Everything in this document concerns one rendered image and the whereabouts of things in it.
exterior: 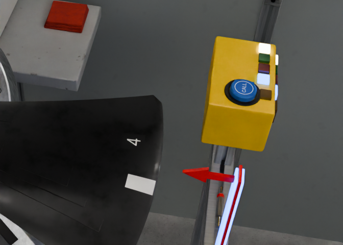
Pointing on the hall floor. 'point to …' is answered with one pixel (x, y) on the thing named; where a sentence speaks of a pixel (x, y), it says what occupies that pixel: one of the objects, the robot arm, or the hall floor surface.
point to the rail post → (198, 219)
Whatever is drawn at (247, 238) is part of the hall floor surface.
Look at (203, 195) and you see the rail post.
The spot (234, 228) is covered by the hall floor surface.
